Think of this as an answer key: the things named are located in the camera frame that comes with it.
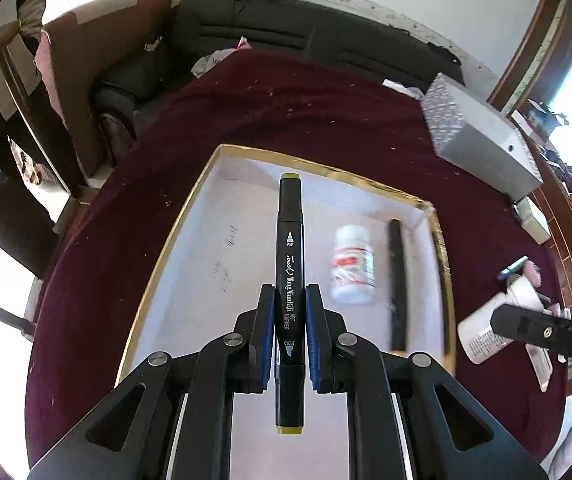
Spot maroon armchair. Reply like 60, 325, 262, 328
36, 0, 172, 177

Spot black marker yellow caps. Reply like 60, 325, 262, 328
275, 174, 305, 436

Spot grey red dragonfly shoebox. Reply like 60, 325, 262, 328
420, 73, 543, 202

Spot white box gold rim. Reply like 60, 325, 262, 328
114, 143, 458, 480

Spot black suitcase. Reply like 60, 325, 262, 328
90, 0, 467, 162

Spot white bottle with label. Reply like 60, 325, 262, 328
457, 275, 547, 366

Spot white medicine bottle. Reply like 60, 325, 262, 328
331, 224, 376, 306

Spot maroon velvet bed cover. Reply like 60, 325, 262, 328
24, 50, 561, 464

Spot pink fluffy ball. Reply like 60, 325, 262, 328
522, 260, 542, 288

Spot black marker purple caps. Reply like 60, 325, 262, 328
497, 256, 528, 281

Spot small white carton box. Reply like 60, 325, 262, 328
516, 197, 551, 245

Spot black marker orange caps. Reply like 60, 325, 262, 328
388, 219, 408, 352

